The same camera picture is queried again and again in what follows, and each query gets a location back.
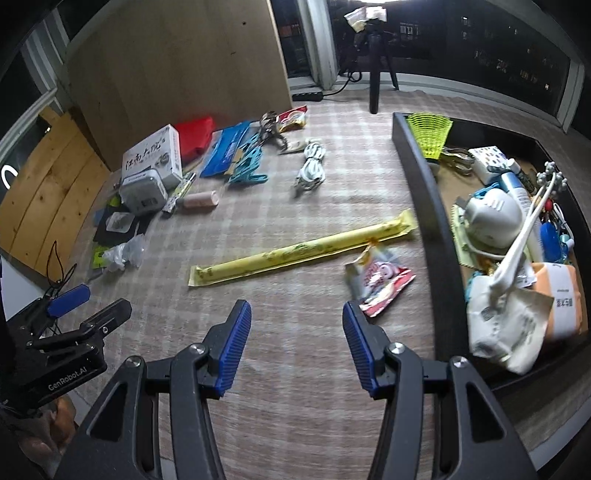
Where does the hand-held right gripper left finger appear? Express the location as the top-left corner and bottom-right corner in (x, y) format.
(65, 299), (253, 480)

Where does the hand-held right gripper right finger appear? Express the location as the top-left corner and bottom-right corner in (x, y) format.
(342, 301), (541, 480)

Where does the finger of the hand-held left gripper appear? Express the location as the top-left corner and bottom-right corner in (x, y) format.
(27, 298), (133, 352)
(28, 284), (92, 324)

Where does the long yellow packet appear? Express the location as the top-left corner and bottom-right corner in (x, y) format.
(188, 209), (419, 288)

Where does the white cloth bag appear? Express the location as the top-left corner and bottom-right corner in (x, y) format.
(466, 272), (556, 376)

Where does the black tray with cardboard bottom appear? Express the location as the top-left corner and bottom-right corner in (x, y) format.
(392, 111), (591, 402)

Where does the white round massager device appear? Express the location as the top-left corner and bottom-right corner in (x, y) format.
(462, 189), (526, 253)

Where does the white beaded head massager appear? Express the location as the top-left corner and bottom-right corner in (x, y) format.
(492, 161), (567, 302)

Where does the white tube with blue cap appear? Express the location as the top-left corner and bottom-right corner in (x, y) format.
(501, 171), (533, 217)

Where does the small blue bottle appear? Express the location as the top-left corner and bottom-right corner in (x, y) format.
(538, 222), (576, 265)

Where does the neon yellow plastic mesh basket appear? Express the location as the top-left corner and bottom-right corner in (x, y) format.
(406, 112), (454, 164)

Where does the white dotted box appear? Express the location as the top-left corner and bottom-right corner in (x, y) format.
(468, 144), (509, 182)

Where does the person's left hand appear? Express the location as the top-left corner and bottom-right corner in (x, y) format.
(16, 396), (78, 467)

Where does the clear plastic bag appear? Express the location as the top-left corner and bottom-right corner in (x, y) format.
(102, 234), (147, 271)

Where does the red and white snack packet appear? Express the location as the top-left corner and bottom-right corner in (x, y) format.
(345, 244), (417, 320)

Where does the black card pad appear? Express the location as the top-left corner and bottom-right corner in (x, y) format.
(92, 205), (151, 244)

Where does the wooden plank panel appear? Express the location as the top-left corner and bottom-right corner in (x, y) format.
(0, 106), (112, 278)

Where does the small white grey box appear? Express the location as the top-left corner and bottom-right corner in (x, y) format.
(119, 168), (168, 216)

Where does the striped stick packet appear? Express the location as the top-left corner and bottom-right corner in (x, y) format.
(161, 172), (198, 214)

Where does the white printed carton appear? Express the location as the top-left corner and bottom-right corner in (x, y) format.
(121, 124), (184, 186)

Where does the teal plastic clip hanger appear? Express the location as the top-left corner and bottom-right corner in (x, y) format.
(228, 130), (269, 186)

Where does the blue plastic packet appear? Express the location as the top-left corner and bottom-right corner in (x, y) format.
(201, 121), (256, 179)

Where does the red plastic packet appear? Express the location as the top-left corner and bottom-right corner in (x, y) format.
(174, 116), (216, 163)

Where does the white and orange packet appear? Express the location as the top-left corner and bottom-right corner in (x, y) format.
(529, 261), (583, 343)

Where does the metal clip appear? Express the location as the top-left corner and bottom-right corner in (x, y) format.
(438, 145), (477, 175)

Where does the small red-trimmed snack packet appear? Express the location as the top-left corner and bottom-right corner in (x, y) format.
(277, 106), (308, 133)

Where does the large wooden board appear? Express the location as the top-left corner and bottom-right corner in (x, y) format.
(67, 0), (294, 172)

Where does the black tripod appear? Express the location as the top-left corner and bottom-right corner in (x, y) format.
(353, 18), (401, 115)

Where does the white taped tripod head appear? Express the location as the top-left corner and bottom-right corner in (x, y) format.
(344, 6), (389, 34)

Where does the white coiled cable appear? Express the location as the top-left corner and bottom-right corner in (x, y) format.
(292, 141), (329, 195)

